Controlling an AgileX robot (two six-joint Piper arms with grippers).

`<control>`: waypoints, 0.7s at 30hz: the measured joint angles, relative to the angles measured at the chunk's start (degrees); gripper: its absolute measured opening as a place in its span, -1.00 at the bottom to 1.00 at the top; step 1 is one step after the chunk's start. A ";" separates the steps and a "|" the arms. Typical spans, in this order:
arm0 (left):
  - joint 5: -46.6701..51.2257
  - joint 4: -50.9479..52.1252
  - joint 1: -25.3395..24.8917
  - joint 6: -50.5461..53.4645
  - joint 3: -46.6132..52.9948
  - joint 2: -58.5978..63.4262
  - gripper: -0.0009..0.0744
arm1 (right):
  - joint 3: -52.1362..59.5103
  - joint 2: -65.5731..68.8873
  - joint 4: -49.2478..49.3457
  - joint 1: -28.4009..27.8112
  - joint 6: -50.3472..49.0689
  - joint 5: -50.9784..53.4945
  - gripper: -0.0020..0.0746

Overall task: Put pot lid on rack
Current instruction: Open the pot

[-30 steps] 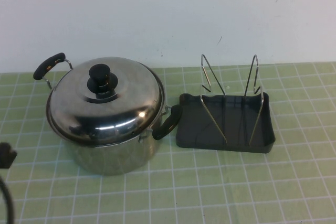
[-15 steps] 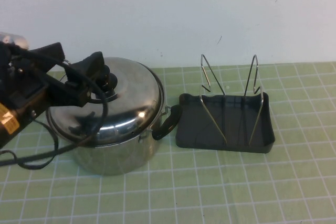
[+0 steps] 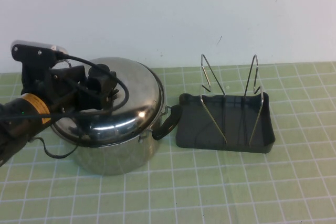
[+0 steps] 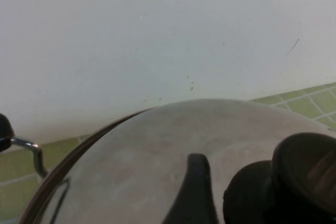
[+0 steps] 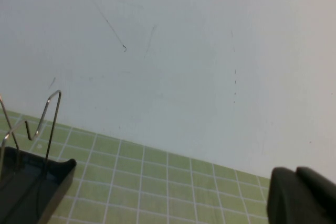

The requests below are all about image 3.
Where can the green grid table mat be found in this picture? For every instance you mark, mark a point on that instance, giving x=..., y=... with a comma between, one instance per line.
x=183, y=195

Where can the steel pot lid black knob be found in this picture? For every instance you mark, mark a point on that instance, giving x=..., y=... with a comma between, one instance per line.
x=141, y=90

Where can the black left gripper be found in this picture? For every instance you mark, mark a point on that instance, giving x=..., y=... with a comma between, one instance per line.
x=60, y=90

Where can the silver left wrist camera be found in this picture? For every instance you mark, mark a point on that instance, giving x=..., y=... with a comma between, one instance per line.
x=34, y=50

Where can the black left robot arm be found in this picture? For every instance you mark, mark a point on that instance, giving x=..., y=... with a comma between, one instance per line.
x=23, y=111

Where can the dark grey plastic drip tray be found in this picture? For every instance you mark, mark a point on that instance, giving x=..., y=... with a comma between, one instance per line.
x=236, y=130

